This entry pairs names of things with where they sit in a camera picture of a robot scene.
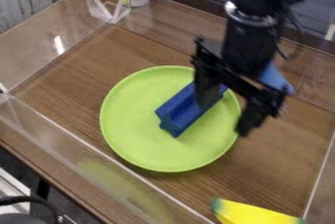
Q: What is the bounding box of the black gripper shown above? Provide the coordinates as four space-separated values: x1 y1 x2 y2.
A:
192 16 291 138

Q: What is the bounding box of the yellow toy banana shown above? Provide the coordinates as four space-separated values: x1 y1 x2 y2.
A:
211 199 307 224

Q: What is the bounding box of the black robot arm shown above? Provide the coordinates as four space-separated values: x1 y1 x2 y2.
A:
192 0 305 136

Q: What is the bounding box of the green round plate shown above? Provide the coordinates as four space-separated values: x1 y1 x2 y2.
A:
100 66 242 173

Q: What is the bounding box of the blue plastic block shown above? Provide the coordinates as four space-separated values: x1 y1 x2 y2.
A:
155 82 218 138

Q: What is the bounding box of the clear acrylic corner bracket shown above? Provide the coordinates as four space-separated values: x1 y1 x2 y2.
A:
86 0 132 24

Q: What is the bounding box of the black cable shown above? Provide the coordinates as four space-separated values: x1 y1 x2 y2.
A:
0 195 61 224

